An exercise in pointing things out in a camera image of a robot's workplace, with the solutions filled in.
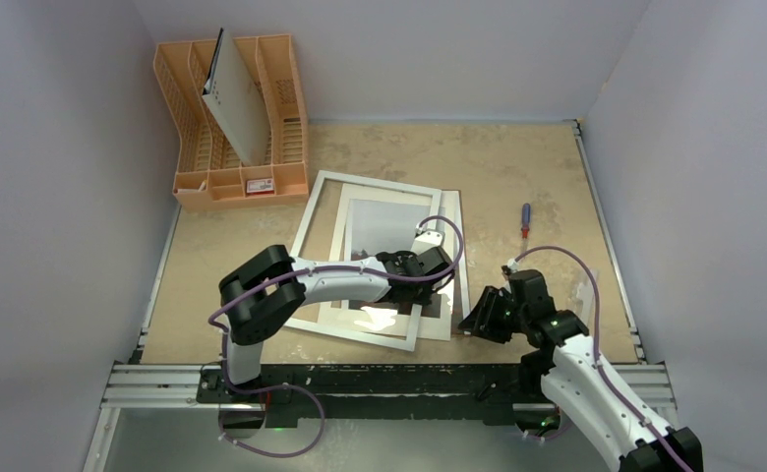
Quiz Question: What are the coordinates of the blue handled screwdriver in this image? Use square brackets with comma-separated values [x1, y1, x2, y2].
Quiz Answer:
[520, 203, 531, 252]

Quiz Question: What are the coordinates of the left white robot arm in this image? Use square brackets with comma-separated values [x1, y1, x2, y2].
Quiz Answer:
[207, 245, 458, 402]

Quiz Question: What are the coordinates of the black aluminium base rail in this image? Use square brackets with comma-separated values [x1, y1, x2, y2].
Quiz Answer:
[99, 361, 678, 432]

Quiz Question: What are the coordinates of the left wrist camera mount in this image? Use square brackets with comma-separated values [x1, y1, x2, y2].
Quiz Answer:
[410, 227, 445, 255]

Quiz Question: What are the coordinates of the white picture frame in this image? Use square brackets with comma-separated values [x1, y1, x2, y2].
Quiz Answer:
[285, 170, 442, 352]

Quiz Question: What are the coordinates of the matted photo print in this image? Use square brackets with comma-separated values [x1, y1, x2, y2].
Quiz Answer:
[318, 184, 455, 341]

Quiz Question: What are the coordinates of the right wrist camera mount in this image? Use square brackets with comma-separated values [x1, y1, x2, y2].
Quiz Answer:
[501, 259, 519, 278]

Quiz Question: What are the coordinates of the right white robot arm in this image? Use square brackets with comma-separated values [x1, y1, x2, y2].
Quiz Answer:
[458, 269, 704, 471]

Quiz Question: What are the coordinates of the small red white box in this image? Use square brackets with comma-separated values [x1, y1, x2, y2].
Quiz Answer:
[245, 179, 275, 196]

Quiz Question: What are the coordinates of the clear plastic screwdriver packaging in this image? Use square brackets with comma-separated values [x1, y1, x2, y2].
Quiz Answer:
[573, 269, 595, 320]

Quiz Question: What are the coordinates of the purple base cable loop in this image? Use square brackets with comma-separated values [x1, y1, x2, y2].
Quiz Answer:
[218, 378, 331, 457]

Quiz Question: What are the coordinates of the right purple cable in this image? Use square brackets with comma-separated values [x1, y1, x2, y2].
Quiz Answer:
[503, 245, 697, 472]

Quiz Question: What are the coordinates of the white board in organizer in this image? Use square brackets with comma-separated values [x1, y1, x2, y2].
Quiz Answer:
[202, 28, 270, 166]

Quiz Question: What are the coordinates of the orange plastic file organizer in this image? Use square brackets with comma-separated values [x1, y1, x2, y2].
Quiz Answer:
[153, 29, 310, 212]

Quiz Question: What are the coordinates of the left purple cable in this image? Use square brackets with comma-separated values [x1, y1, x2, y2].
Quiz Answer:
[207, 215, 466, 392]

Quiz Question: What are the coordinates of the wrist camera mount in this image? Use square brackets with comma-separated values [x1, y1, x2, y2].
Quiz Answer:
[410, 227, 445, 255]
[501, 259, 519, 278]

